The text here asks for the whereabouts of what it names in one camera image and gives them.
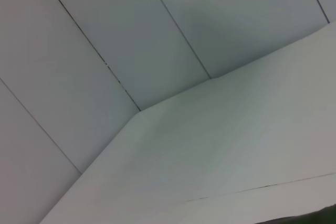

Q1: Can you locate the dark green t-shirt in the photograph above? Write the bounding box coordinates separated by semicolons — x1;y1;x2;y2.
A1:
251;202;336;224

